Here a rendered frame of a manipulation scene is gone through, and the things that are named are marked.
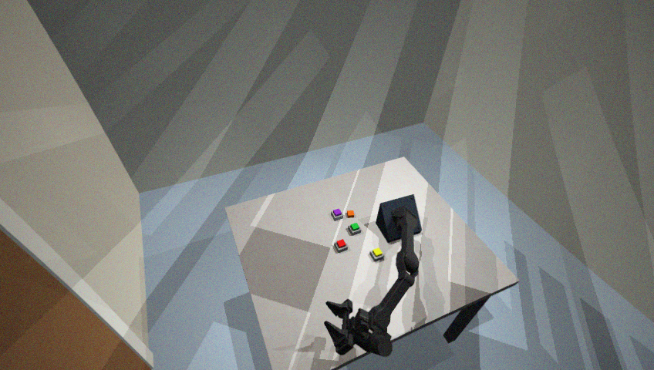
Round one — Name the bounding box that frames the purple button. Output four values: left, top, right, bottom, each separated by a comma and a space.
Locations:
331, 209, 343, 221

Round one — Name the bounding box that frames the green button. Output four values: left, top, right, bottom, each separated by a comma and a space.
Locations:
348, 223, 361, 236

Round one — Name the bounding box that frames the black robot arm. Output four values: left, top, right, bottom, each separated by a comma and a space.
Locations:
350, 206, 419, 357

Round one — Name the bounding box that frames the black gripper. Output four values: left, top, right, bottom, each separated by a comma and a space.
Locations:
324, 298, 367, 355

